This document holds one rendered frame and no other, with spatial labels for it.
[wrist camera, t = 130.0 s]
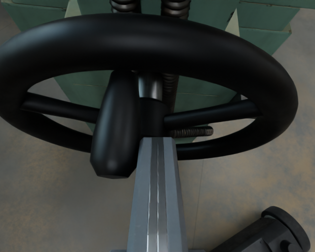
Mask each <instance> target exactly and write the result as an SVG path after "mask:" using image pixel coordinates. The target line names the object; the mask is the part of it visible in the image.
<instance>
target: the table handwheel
mask: <svg viewBox="0 0 315 252"><path fill-rule="evenodd" d="M104 70H127V71H140V73H139V75H138V88H139V98H140V120H141V139H142V138H143V137H172V131H173V130H179V129H184V128H189V127H195V126H200V125H206V124H211V123H218V122H226V121H233V120H240V119H247V118H255V117H257V118H256V119H255V120H254V121H253V122H252V123H251V124H249V125H248V126H246V127H245V128H243V129H241V130H239V131H236V132H234V133H231V134H228V135H225V136H222V137H219V138H215V139H210V140H205V141H199V142H192V143H181V144H175V145H176V153H177V160H178V161H184V160H199V159H209V158H217V157H223V156H229V155H234V154H238V153H242V152H246V151H249V150H252V149H255V148H258V147H260V146H262V145H265V144H267V143H268V142H270V141H272V140H274V139H275V138H277V137H278V136H280V135H281V134H282V133H283V132H284V131H285V130H286V129H287V128H288V127H289V126H290V125H291V123H292V122H293V120H294V118H295V116H296V113H297V110H298V104H299V101H298V92H297V89H296V86H295V84H294V82H293V80H292V78H291V77H290V75H289V74H288V72H287V71H286V69H285V68H284V67H283V66H282V65H281V64H280V63H279V62H278V61H277V60H276V59H275V58H273V57H272V56H271V55H269V54H268V53H267V52H265V51H264V50H262V49H261V48H259V47H257V46H256V45H254V44H252V43H251V42H249V41H247V40H245V39H243V38H241V37H239V36H237V35H234V34H232V33H229V32H227V31H224V30H222V29H219V28H215V27H212V26H209V25H206V24H202V23H198V22H195V21H191V20H186V19H181V18H176V17H169V16H162V15H155V14H143V13H119V12H118V13H95V14H84V15H78V16H71V17H66V18H61V19H57V20H53V21H50V22H46V23H43V24H40V25H37V26H34V27H31V28H29V29H26V30H24V31H22V32H20V33H18V34H16V35H14V36H12V37H11V38H10V39H8V40H7V41H5V42H4V43H3V44H2V45H1V46H0V117H1V118H3V119H4V120H5V121H6V122H8V123H9V124H11V125H12V126H14V127H15V128H17V129H19V130H20V131H22V132H24V133H26V134H28V135H31V136H33V137H35V138H38V139H40V140H43V141H46V142H49V143H52V144H55V145H58V146H61V147H65V148H68V149H72V150H76V151H81V152H85V153H91V147H92V139H93V136H92V135H89V134H86V133H83V132H79V131H77V130H74V129H71V128H69V127H66V126H64V125H62V124H59V123H57V122H55V121H53V120H52V119H50V118H48V117H46V116H45V115H43V114H46V115H52V116H57V117H63V118H68V119H73V120H78V121H82V122H87V123H91V124H96V122H97V118H98V115H99V111H100V108H95V107H90V106H85V105H80V104H76V103H72V102H68V101H64V100H60V99H56V98H52V97H48V96H44V95H40V94H36V93H32V92H28V89H29V88H31V87H32V86H33V85H35V84H37V83H39V82H41V81H44V80H47V79H50V78H53V77H57V76H61V75H66V74H71V73H78V72H87V71H104ZM161 73H165V74H172V75H179V76H184V77H189V78H194V79H198V80H203V81H207V82H210V83H214V84H217V85H220V86H223V87H226V88H228V89H231V90H233V91H235V92H237V93H239V94H241V95H243V96H245V97H246V98H247V99H243V100H238V101H233V102H229V103H224V104H220V105H215V106H211V107H205V108H200V109H194V110H188V111H182V112H176V113H172V110H171V108H170V107H169V106H167V105H166V104H165V103H164V102H162V96H163V78H162V77H161Z"/></svg>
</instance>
